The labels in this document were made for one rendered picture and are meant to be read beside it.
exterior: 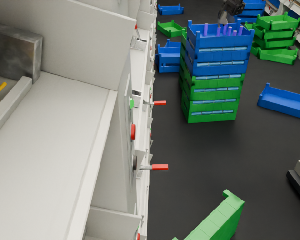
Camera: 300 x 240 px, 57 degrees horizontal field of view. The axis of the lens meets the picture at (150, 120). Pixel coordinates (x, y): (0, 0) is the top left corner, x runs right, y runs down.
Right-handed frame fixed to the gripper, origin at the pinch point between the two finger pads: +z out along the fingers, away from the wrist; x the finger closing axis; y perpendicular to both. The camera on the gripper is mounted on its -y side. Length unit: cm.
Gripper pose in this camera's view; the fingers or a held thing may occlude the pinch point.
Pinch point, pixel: (220, 23)
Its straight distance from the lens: 158.0
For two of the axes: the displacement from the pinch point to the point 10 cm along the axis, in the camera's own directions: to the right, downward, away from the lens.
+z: -1.5, 6.5, 7.4
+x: 8.0, -3.5, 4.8
